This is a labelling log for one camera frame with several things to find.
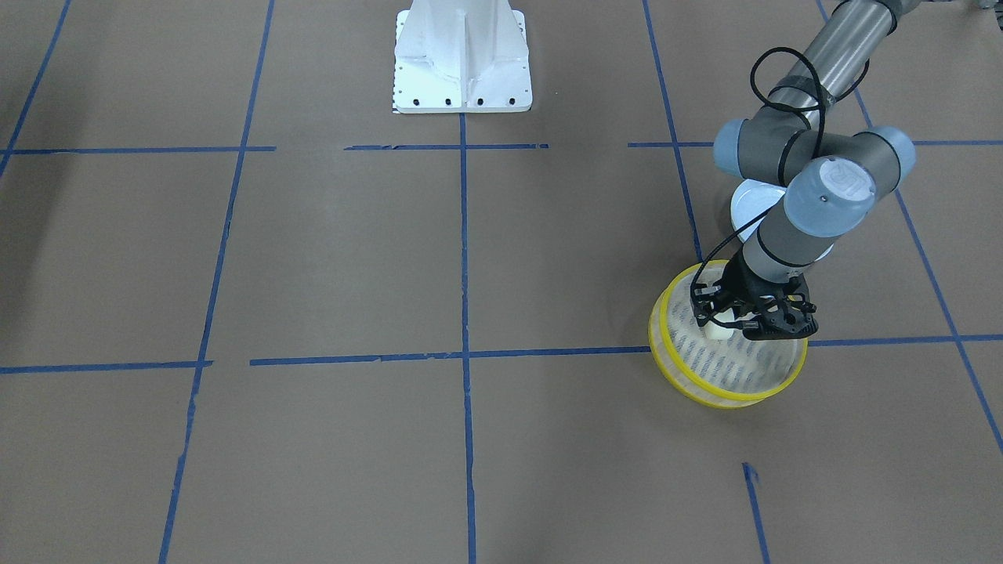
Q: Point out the white steamed bun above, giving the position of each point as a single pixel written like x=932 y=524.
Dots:
x=719 y=325

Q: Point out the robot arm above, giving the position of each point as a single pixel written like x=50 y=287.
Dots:
x=831 y=182

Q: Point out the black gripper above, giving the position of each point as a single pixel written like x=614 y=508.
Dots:
x=740 y=287

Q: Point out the light blue plate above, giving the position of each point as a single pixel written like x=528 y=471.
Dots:
x=762 y=209

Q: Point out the yellow rimmed bamboo steamer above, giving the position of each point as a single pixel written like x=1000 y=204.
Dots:
x=658 y=346

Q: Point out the white mesh steamer liner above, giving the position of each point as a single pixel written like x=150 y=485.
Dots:
x=737 y=369

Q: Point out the white camera stand base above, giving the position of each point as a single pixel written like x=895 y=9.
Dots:
x=461 y=56

